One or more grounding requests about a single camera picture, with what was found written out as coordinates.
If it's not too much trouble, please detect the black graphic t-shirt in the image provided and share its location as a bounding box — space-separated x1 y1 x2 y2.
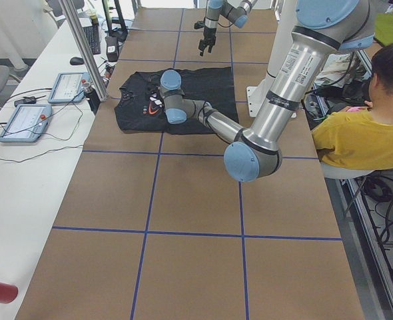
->
115 67 238 135

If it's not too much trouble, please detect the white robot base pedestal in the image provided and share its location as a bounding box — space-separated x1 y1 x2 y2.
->
246 0 297 118

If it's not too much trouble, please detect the person in yellow shirt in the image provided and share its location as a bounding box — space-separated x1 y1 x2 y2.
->
312 43 393 170

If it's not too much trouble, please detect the aluminium frame post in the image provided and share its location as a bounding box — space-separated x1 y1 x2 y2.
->
59 0 108 101

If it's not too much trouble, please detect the dark water bottle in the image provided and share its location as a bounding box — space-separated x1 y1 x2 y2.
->
81 79 100 115

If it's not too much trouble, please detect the black computer mouse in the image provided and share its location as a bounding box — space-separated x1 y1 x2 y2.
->
69 57 84 65

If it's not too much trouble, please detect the black keyboard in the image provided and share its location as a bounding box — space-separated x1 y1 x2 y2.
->
83 25 101 55

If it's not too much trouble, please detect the far teach pendant tablet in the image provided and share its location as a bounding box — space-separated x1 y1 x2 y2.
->
47 72 90 104

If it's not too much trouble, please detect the near teach pendant tablet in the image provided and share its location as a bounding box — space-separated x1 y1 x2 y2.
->
0 104 53 143

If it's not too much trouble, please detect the teach pendant tablet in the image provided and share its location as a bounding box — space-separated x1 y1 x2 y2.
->
0 104 53 143
47 72 90 104

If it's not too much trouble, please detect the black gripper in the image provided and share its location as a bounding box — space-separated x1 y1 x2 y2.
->
198 27 216 56

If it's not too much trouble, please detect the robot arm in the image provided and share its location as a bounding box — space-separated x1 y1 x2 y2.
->
194 0 258 56
159 1 375 181

